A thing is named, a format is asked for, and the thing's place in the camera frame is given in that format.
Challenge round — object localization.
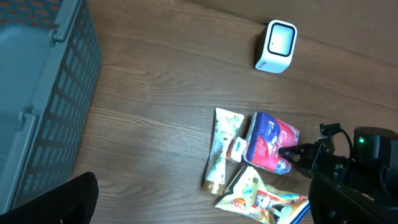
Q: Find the white gold-capped tube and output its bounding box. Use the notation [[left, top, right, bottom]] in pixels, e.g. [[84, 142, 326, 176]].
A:
[[203, 108, 244, 195]]

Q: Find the grey plastic shopping basket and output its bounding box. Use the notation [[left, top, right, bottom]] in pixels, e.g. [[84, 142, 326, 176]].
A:
[[1, 0, 101, 213]]

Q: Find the small orange white box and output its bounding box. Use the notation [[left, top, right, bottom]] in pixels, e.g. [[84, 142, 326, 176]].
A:
[[226, 137, 248, 163]]

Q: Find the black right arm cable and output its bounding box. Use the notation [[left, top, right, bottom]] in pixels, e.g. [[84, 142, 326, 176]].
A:
[[337, 129, 355, 162]]

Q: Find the white barcode scanner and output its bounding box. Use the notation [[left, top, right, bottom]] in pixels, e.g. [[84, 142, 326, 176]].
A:
[[254, 20, 297, 74]]

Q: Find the pink purple pad pack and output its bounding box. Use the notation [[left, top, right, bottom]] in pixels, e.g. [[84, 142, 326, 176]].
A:
[[243, 111, 300, 174]]

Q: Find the beige snack packet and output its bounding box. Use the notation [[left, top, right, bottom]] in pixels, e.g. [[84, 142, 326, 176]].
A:
[[215, 165, 310, 224]]

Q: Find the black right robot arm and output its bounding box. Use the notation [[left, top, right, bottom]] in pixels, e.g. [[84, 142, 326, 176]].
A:
[[279, 123, 397, 223]]

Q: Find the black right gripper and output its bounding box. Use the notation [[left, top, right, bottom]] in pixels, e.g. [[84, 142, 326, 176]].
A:
[[278, 123, 397, 224]]

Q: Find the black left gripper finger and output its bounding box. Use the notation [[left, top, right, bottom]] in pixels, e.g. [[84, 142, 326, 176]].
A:
[[1, 172, 99, 224]]

